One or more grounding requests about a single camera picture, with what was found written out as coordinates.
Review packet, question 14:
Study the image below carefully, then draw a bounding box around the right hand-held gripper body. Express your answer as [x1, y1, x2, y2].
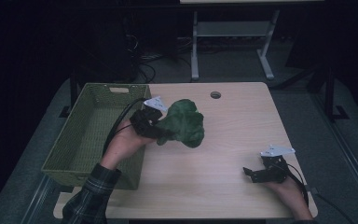
[251, 144, 296, 185]

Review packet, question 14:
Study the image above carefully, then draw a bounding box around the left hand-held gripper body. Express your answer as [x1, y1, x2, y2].
[130, 95, 169, 139]

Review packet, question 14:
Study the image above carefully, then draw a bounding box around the green fleece pet garment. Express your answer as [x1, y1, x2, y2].
[155, 98, 205, 149]

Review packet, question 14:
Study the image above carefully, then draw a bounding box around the green woven basket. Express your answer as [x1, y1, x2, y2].
[40, 82, 153, 190]

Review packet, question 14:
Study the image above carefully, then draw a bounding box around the person's right hand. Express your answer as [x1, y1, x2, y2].
[265, 176, 310, 214]

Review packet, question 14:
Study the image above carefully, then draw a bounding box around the person's left hand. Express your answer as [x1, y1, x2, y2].
[101, 119, 157, 171]

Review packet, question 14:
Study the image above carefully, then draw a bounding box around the black metal table leg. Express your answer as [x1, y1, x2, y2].
[58, 69, 79, 119]

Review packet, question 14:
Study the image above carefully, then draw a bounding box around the black metal stand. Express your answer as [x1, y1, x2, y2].
[323, 59, 350, 121]

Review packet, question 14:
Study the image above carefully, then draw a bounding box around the left hand-held gripper black cable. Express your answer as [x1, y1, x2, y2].
[102, 97, 147, 157]

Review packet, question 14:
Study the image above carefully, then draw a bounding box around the hand-held gripper black cable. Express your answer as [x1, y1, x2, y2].
[281, 162, 310, 208]
[102, 97, 147, 157]

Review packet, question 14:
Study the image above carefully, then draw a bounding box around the right hand-held gripper black cable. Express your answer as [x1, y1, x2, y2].
[281, 162, 310, 208]

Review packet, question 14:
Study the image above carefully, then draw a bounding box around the bundle of floor cables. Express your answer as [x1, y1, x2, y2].
[124, 34, 194, 84]

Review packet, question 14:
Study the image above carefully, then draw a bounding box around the thin black floor cable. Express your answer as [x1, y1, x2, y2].
[315, 192, 355, 224]

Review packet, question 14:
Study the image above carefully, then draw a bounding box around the white metal stand frame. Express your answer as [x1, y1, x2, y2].
[190, 8, 281, 82]

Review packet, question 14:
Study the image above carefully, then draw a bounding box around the metal floor rail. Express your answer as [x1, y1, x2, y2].
[20, 175, 55, 224]
[310, 92, 358, 216]

